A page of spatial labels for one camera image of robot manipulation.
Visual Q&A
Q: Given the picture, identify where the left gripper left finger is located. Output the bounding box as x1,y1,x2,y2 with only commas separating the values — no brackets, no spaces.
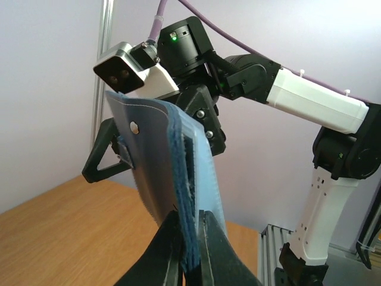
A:
116,211,183,286

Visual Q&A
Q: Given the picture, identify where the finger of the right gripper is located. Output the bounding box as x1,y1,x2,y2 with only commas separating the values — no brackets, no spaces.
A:
82,117,133,182

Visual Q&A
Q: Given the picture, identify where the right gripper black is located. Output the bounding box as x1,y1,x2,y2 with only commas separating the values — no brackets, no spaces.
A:
158,85,226,155

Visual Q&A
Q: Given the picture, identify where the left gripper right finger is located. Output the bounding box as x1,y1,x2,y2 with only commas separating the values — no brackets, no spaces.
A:
198,210,261,286

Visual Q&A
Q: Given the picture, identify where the blue card holder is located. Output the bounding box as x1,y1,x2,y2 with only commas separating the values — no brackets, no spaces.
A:
105,91,226,272

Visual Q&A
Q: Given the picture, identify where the aluminium rail frame front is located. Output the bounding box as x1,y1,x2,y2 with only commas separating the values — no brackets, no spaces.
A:
257,223,358,286

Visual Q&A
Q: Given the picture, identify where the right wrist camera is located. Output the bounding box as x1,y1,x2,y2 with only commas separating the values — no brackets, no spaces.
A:
103,41,179,99

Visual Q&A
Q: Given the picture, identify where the right rear aluminium post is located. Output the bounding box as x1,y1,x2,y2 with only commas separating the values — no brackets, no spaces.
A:
90,0,114,149

